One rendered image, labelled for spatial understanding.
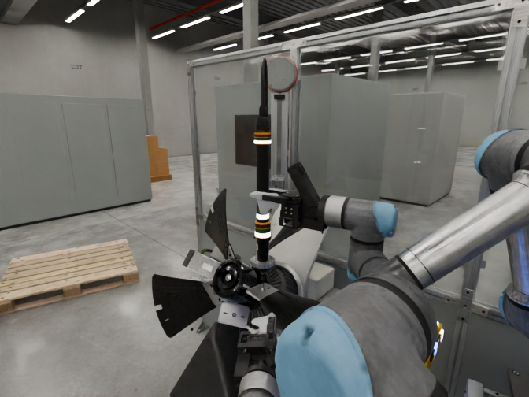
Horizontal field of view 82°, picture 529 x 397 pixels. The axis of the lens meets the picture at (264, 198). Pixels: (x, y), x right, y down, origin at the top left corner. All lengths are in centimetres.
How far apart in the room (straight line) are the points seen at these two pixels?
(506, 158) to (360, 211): 31
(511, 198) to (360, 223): 26
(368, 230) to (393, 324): 37
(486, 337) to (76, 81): 1297
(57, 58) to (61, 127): 717
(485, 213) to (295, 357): 45
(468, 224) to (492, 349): 95
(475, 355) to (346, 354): 130
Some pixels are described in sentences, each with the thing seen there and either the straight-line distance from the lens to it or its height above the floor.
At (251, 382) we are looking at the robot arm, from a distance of 65.
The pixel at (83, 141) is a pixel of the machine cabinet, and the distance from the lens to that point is 626.
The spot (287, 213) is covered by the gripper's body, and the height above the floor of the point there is 145.
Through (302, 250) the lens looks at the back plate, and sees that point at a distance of 118.
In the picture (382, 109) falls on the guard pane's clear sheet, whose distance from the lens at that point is 141.
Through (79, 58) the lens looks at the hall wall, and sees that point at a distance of 1338.
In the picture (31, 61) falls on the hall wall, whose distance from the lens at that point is 1302.
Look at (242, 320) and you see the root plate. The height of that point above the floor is 109.
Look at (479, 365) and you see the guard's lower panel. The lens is 161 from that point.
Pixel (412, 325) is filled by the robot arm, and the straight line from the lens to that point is 38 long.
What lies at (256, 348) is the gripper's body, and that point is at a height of 121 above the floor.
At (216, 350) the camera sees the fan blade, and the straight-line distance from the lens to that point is 97.
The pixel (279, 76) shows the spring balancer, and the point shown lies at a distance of 149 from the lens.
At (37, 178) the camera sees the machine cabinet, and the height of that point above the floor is 75.
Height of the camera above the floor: 168
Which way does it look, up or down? 15 degrees down
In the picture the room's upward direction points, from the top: straight up
